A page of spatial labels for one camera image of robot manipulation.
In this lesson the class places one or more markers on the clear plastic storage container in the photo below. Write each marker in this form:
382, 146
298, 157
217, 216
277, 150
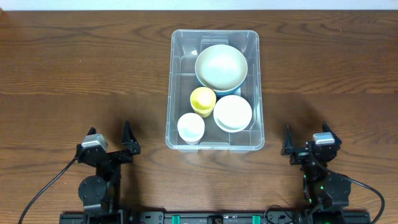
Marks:
186, 45

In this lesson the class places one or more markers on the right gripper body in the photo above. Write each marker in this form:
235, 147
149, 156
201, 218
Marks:
300, 156

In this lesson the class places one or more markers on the cream white cup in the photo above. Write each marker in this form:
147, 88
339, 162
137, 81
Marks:
191, 125

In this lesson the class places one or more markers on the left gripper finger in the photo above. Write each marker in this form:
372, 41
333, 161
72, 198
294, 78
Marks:
129, 141
91, 131

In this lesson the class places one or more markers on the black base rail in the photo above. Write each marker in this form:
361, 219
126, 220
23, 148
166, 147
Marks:
270, 216

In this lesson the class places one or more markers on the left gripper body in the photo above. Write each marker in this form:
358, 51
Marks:
119, 159

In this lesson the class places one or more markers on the light blue cup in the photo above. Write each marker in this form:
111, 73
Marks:
191, 141

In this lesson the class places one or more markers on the white small bowl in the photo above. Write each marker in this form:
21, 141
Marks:
232, 113

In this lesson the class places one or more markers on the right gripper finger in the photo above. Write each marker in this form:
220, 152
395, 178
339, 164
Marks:
287, 146
326, 128

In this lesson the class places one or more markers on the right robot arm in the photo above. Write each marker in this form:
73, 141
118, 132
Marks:
328, 193

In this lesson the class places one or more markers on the yellow cup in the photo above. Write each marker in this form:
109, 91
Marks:
202, 98
204, 112

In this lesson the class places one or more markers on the cream beige bowl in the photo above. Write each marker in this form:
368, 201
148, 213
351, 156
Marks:
222, 67

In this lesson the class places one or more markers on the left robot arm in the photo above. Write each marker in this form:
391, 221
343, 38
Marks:
101, 193

